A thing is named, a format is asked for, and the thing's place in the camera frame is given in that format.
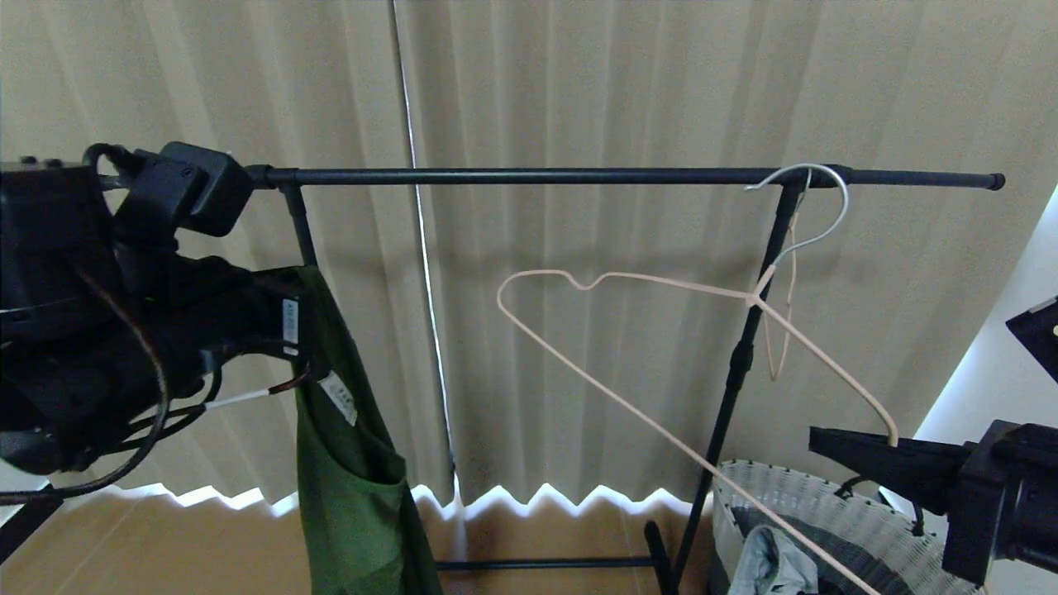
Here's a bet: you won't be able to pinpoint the white laundry basket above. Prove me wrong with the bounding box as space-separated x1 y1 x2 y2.
711 460 984 595

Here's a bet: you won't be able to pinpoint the pale grey shorts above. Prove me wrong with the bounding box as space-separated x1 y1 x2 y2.
727 525 819 595

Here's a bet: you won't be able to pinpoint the green shirt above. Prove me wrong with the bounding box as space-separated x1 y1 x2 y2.
293 264 443 595

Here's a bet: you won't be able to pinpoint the black clothes rack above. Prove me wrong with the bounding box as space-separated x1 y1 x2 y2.
244 164 1007 595

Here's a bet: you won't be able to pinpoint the black cable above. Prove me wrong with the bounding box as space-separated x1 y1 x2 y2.
0 269 170 507

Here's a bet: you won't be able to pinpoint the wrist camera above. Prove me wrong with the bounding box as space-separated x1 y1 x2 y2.
1006 297 1058 360
116 142 255 239

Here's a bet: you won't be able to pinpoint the beige curtain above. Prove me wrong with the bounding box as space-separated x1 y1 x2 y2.
0 0 1058 517

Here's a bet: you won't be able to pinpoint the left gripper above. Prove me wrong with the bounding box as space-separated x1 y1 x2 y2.
165 258 312 391

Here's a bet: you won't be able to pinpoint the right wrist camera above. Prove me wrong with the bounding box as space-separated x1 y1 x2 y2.
1006 297 1058 360

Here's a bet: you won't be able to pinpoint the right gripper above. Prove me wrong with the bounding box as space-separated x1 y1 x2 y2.
942 420 1058 588

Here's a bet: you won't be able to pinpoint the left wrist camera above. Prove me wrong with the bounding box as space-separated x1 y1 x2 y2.
116 142 255 239

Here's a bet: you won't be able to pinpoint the pink clothes hanger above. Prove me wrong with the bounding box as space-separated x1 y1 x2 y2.
760 188 799 383
496 164 902 595

